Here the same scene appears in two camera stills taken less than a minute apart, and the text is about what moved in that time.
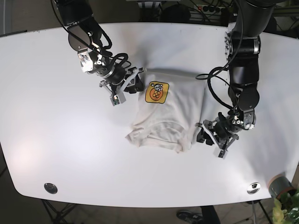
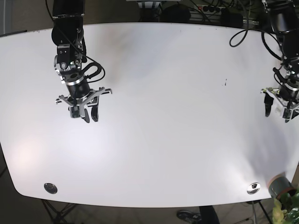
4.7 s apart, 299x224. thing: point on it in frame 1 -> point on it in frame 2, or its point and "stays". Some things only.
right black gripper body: x=220 y=132 -> x=286 y=96
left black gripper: x=119 y=80 -> x=79 y=92
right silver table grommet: x=253 y=188 stays
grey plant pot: x=279 y=185 stays
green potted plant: x=286 y=209 stays
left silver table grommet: x=50 y=188 stays
